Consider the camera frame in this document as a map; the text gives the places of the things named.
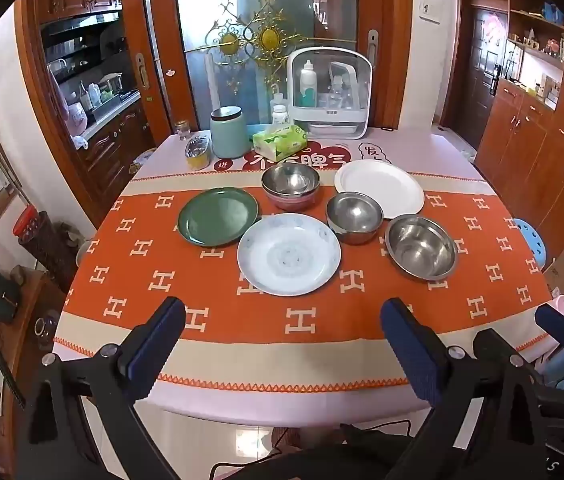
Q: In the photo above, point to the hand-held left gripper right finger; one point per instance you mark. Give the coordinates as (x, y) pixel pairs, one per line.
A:
(414, 355)

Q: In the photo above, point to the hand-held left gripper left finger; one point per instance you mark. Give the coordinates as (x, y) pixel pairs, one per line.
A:
(159, 345)

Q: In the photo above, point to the large steel bowl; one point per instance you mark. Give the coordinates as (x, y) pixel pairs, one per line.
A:
(422, 245)

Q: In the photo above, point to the green plate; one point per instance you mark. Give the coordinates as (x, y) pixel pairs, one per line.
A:
(216, 217)

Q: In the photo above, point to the small steel bowl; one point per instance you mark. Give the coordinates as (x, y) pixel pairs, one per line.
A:
(354, 212)

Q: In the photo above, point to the white plate with faint pattern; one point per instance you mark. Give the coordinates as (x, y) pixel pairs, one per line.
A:
(287, 255)

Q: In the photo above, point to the plain white plate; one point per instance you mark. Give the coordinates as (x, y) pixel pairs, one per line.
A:
(382, 187)

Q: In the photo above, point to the pink-sided steel bowl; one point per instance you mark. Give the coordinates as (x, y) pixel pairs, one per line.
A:
(289, 180)

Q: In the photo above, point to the orange patterned tablecloth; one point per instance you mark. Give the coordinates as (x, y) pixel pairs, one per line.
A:
(362, 310)

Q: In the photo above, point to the blue stool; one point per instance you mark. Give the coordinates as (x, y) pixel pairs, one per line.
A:
(532, 245)

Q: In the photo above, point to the wooden side cabinet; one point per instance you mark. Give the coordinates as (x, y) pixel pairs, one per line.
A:
(21, 340)

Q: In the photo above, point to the wooden shelf cabinet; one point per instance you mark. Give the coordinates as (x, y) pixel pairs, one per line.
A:
(527, 150)

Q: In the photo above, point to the red-lidded jar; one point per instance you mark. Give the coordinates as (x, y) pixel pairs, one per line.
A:
(25, 219)

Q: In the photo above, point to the yellow jar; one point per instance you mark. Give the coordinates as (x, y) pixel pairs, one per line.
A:
(197, 155)

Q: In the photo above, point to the wooden kitchen counter cabinet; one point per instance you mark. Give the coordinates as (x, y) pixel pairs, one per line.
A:
(111, 155)

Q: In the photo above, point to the pink printed table cover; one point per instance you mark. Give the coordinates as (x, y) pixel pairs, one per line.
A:
(437, 145)

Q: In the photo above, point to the small glass jar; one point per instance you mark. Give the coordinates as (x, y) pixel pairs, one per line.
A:
(183, 131)

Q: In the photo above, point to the mint green canister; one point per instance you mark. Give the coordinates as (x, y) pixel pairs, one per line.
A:
(229, 135)

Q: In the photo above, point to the green tissue pack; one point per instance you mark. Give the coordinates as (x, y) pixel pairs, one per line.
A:
(279, 141)

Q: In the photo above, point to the white storage box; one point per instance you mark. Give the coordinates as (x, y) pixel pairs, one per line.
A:
(329, 127)

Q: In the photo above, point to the dark brown entry door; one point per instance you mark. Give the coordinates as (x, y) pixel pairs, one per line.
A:
(482, 85)

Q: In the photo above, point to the white pill bottle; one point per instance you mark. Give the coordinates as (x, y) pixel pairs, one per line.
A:
(280, 116)

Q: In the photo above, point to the clear bottle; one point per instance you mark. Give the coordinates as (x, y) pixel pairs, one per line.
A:
(338, 92)

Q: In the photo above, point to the white and green bottle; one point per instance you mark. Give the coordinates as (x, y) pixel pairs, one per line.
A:
(308, 85)

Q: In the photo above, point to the range hood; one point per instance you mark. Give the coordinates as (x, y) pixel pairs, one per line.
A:
(81, 25)

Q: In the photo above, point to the glass door with gold ornament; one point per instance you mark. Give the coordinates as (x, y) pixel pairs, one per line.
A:
(196, 10)

